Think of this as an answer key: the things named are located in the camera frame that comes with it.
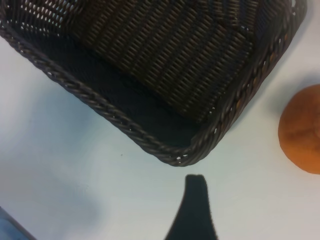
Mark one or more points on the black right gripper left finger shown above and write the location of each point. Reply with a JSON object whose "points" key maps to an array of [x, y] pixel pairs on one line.
{"points": [[186, 215]]}

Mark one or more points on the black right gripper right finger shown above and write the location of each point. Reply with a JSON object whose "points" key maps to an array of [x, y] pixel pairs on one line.
{"points": [[202, 215]]}

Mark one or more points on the orange citrus fruit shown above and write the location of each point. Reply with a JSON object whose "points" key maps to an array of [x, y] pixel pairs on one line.
{"points": [[302, 130]]}

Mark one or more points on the dark brown woven basket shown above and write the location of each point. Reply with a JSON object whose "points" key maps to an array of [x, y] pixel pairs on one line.
{"points": [[175, 62]]}

